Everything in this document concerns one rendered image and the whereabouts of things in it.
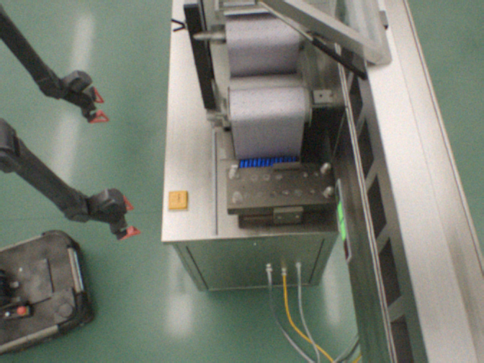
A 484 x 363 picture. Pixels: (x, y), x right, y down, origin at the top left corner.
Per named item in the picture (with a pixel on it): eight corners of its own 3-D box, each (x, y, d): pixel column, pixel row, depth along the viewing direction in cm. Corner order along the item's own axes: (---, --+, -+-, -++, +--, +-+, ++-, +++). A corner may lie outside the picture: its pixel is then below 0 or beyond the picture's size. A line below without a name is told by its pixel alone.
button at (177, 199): (169, 193, 173) (168, 191, 171) (187, 192, 173) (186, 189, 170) (168, 209, 170) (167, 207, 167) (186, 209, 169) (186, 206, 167)
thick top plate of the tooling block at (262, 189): (227, 176, 167) (225, 168, 162) (333, 170, 166) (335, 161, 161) (227, 215, 160) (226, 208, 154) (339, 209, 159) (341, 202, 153)
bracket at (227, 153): (219, 150, 181) (210, 104, 153) (235, 149, 181) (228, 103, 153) (219, 160, 178) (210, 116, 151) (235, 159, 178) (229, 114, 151)
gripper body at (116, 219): (122, 199, 147) (105, 194, 141) (129, 225, 143) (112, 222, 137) (109, 208, 150) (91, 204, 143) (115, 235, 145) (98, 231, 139)
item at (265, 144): (235, 159, 164) (232, 131, 148) (299, 155, 164) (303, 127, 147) (235, 160, 164) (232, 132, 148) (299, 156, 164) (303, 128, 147)
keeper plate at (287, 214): (273, 219, 165) (274, 207, 155) (300, 217, 164) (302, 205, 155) (274, 225, 164) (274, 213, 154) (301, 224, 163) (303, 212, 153)
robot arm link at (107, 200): (64, 195, 133) (69, 220, 129) (90, 176, 129) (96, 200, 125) (96, 203, 143) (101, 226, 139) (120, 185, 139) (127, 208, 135)
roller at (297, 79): (231, 91, 167) (228, 70, 156) (299, 87, 166) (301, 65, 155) (232, 118, 161) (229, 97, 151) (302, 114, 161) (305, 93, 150)
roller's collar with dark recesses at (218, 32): (212, 35, 155) (209, 21, 149) (229, 34, 155) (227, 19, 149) (212, 49, 152) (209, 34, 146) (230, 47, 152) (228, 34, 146)
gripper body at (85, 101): (92, 88, 169) (77, 80, 163) (98, 109, 165) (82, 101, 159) (81, 98, 172) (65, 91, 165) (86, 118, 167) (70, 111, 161)
